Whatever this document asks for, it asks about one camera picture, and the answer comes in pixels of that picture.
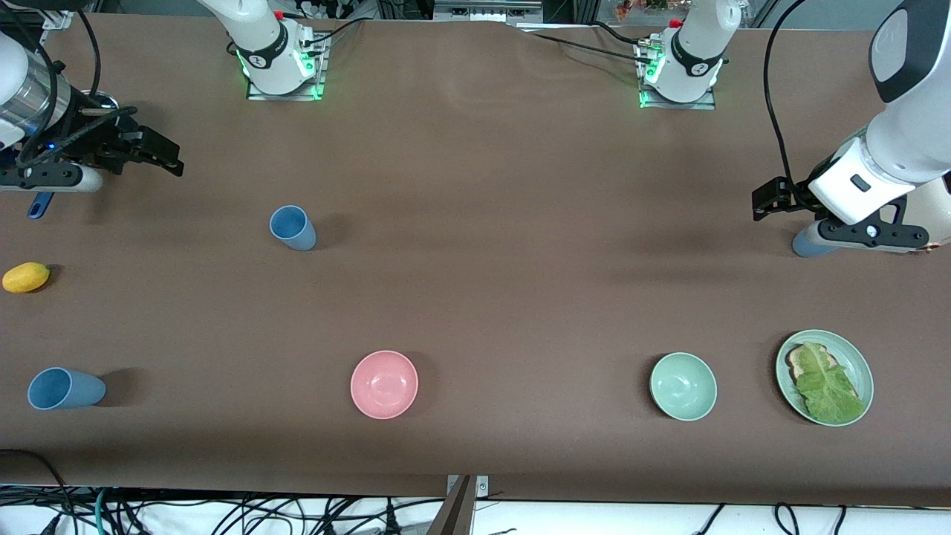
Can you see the pink bowl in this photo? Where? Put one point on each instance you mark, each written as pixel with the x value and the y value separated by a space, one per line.
pixel 384 384

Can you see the bread slice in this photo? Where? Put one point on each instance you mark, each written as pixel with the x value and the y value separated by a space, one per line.
pixel 796 362

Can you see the light green plate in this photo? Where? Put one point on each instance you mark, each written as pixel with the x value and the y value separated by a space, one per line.
pixel 856 362

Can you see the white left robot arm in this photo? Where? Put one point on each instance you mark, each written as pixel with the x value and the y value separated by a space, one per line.
pixel 910 141

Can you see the silver metal bracket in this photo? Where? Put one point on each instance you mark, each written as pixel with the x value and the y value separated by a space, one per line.
pixel 481 487

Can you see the blue plastic cup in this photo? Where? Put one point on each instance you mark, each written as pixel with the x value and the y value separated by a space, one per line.
pixel 297 234
pixel 806 244
pixel 74 390

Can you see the light green bowl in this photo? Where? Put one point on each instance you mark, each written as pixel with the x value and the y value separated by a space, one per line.
pixel 683 386

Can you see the glass lid with blue knob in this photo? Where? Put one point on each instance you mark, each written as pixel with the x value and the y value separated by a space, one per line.
pixel 108 99

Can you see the yellow mango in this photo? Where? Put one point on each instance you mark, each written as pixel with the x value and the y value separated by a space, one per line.
pixel 26 277

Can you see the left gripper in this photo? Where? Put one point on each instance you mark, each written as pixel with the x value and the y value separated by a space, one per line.
pixel 789 194

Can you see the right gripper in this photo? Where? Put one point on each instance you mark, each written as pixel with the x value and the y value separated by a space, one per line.
pixel 102 138

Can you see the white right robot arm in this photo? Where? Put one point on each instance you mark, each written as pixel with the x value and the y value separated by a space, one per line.
pixel 252 22

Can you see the silver device with ports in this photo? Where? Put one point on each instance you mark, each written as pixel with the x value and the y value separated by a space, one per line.
pixel 487 11

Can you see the green lettuce leaf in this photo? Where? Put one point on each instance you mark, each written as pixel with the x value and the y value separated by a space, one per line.
pixel 828 386

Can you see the grey metal bar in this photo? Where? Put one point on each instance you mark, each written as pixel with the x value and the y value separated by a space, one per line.
pixel 455 513

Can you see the aluminium frame rail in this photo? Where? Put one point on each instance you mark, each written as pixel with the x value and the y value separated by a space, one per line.
pixel 59 18

